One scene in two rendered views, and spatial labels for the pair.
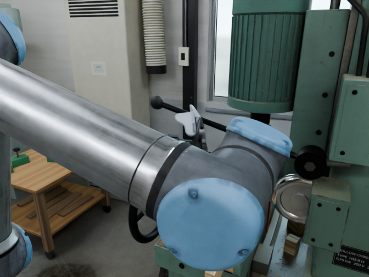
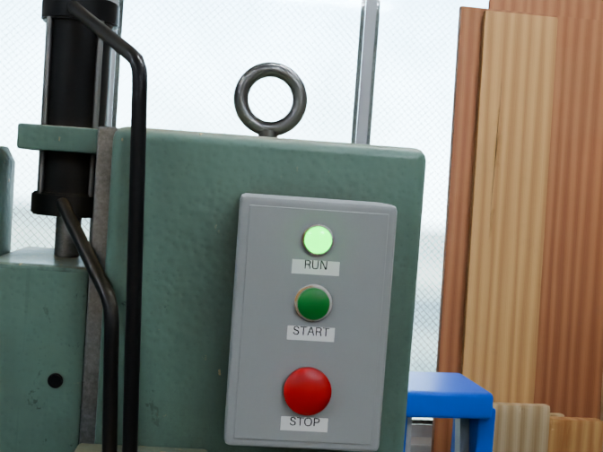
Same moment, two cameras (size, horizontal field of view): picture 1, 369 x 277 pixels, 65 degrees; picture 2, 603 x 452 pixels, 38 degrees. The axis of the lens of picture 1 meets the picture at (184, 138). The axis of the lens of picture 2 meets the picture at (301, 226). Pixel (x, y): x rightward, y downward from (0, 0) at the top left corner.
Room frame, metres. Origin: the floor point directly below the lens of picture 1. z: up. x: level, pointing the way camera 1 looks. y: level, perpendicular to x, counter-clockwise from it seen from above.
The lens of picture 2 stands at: (-0.02, -0.12, 1.49)
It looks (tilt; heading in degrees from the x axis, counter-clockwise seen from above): 3 degrees down; 329
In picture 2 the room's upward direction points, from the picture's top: 4 degrees clockwise
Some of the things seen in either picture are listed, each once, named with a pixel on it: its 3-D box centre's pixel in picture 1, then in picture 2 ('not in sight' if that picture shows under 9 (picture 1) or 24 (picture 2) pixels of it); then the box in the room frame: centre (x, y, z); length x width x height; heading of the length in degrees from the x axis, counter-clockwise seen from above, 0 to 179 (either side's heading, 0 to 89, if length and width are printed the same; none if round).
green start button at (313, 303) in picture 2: not in sight; (313, 303); (0.44, -0.41, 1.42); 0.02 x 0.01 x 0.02; 64
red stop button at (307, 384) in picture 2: not in sight; (307, 391); (0.44, -0.41, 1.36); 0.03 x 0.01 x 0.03; 64
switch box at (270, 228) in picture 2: not in sight; (307, 318); (0.47, -0.42, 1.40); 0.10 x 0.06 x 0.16; 64
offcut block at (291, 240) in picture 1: (291, 244); not in sight; (0.66, -0.30, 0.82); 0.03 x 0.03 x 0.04; 47
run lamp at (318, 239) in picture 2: not in sight; (318, 239); (0.44, -0.41, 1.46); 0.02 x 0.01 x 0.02; 64
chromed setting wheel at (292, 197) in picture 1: (300, 199); not in sight; (0.57, -0.26, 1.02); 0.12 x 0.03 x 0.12; 64
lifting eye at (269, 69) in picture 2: not in sight; (270, 102); (0.61, -0.46, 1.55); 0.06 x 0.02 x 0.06; 64
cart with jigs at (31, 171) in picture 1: (50, 187); not in sight; (1.86, 0.96, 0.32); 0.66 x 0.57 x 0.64; 155
